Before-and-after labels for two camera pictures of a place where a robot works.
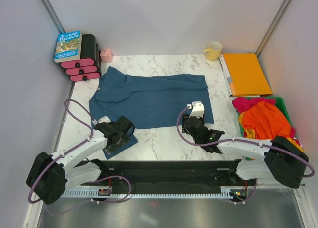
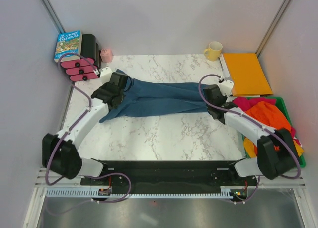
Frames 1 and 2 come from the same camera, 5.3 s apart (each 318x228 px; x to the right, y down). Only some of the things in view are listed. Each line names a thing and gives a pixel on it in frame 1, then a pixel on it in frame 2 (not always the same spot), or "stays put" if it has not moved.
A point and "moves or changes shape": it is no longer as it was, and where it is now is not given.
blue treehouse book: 68,46 stays put
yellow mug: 214,51 stays put
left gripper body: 123,139 to 122,96
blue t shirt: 146,102 moves or changes shape
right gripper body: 184,116 to 208,109
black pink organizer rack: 89,66 stays put
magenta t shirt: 241,104 stays put
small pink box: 107,55 stays put
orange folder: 246,75 stays put
